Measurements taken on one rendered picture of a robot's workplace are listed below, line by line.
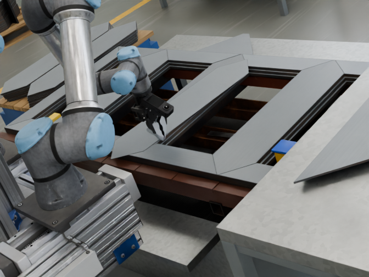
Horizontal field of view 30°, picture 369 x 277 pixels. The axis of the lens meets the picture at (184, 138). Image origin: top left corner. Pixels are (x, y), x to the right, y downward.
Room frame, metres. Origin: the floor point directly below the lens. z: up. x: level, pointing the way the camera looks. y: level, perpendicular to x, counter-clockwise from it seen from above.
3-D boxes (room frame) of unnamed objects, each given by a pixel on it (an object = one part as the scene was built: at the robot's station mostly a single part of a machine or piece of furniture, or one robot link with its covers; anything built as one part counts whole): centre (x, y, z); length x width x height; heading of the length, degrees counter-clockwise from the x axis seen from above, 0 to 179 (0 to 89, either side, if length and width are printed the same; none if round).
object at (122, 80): (2.10, 0.13, 1.16); 0.11 x 0.11 x 0.08; 71
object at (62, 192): (1.72, 0.38, 1.09); 0.15 x 0.15 x 0.10
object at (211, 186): (2.16, 0.24, 0.80); 1.62 x 0.04 x 0.06; 40
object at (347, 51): (2.84, -0.43, 0.73); 1.20 x 0.26 x 0.03; 40
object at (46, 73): (3.35, 0.40, 0.82); 0.80 x 0.40 x 0.06; 130
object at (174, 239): (2.24, 0.46, 0.66); 1.30 x 0.20 x 0.03; 40
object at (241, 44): (2.96, -0.33, 0.77); 0.45 x 0.20 x 0.04; 40
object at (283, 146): (1.80, -0.28, 0.88); 0.06 x 0.06 x 0.02; 40
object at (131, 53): (2.19, 0.08, 1.16); 0.09 x 0.08 x 0.11; 161
